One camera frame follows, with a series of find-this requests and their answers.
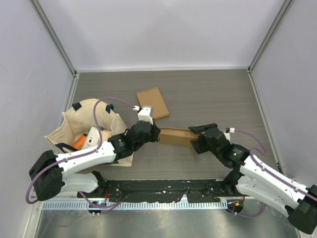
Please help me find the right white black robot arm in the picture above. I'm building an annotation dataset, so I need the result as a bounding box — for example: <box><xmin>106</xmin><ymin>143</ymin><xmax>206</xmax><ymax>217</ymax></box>
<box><xmin>189</xmin><ymin>123</ymin><xmax>317</xmax><ymax>235</ymax></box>

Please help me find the brown cardboard box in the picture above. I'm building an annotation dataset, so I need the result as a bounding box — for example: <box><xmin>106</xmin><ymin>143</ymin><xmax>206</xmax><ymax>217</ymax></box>
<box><xmin>158</xmin><ymin>127</ymin><xmax>200</xmax><ymax>147</ymax></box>
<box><xmin>136</xmin><ymin>87</ymin><xmax>170</xmax><ymax>120</ymax></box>

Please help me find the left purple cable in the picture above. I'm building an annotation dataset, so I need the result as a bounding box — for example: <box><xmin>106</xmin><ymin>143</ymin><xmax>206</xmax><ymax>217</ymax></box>
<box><xmin>25</xmin><ymin>97</ymin><xmax>139</xmax><ymax>215</ymax></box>

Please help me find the white slotted cable duct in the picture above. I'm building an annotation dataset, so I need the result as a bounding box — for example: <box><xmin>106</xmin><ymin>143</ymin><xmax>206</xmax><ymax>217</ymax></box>
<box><xmin>42</xmin><ymin>199</ymin><xmax>228</xmax><ymax>211</ymax></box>

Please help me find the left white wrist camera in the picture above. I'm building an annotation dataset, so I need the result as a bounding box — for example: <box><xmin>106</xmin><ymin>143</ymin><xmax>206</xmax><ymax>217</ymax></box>
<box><xmin>133</xmin><ymin>106</ymin><xmax>153</xmax><ymax>125</ymax></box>

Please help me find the aluminium front rail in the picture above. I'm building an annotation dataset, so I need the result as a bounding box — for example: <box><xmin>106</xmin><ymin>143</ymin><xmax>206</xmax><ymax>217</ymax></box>
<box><xmin>31</xmin><ymin>177</ymin><xmax>302</xmax><ymax>200</ymax></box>

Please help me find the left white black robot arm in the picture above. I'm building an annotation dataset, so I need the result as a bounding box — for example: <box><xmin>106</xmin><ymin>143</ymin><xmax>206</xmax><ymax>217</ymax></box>
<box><xmin>29</xmin><ymin>120</ymin><xmax>160</xmax><ymax>201</ymax></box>

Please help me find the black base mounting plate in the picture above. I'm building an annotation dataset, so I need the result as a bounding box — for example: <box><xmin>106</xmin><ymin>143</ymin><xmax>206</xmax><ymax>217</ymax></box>
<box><xmin>85</xmin><ymin>179</ymin><xmax>243</xmax><ymax>203</ymax></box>

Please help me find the orange item in bag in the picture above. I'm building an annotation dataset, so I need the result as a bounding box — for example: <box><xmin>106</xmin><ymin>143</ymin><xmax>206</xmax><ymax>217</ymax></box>
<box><xmin>71</xmin><ymin>134</ymin><xmax>87</xmax><ymax>150</ymax></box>

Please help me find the beige canvas tote bag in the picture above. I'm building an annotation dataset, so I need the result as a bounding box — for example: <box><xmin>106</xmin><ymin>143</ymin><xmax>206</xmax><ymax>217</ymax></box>
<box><xmin>45</xmin><ymin>99</ymin><xmax>133</xmax><ymax>169</ymax></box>

